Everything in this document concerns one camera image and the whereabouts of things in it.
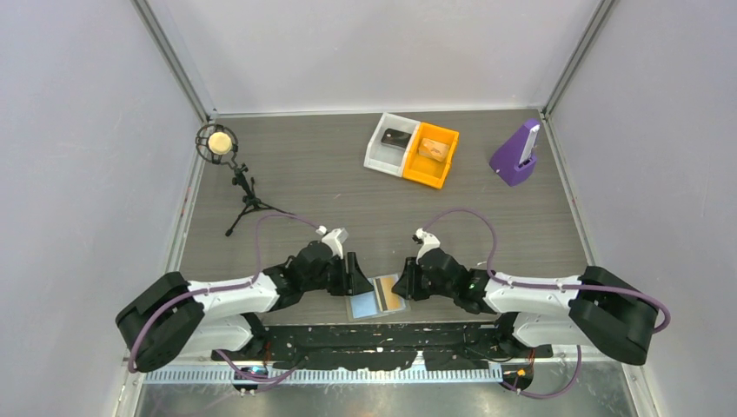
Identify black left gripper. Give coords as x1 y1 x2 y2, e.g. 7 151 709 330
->
302 251 373 296

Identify beige card holder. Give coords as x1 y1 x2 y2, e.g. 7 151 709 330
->
347 276 409 321

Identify orange magnetic stripe credit card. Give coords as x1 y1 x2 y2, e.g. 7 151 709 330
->
373 274 407 314

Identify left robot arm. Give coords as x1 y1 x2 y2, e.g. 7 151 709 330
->
115 241 374 373

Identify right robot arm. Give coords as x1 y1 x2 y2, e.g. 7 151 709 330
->
392 248 671 366

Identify tan card in orange bin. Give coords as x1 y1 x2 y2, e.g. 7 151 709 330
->
418 137 450 162

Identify black card in white bin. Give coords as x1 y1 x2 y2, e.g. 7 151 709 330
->
381 129 412 151

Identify orange plastic bin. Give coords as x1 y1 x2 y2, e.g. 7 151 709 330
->
402 122 460 189

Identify white plastic bin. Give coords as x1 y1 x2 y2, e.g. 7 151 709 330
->
363 113 420 177

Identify purple stand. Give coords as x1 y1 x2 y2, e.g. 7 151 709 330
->
489 118 541 187

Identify white device in stand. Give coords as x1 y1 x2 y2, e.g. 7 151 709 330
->
519 124 540 167

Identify cream round microphone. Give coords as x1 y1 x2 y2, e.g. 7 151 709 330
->
207 131 234 156

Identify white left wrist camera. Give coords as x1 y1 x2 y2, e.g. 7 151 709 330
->
315 225 349 259

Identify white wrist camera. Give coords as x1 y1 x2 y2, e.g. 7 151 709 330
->
315 225 349 259
412 228 441 262

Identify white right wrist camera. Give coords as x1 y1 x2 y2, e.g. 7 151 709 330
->
412 228 441 262

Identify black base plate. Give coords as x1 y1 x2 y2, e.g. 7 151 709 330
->
237 322 552 371

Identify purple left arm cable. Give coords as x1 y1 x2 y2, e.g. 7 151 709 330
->
127 211 323 398

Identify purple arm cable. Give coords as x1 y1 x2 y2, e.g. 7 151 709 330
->
127 211 323 398
423 208 673 400

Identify perforated metal rail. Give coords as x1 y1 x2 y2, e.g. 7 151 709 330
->
143 364 503 385

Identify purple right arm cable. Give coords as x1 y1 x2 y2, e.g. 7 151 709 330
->
423 208 673 400

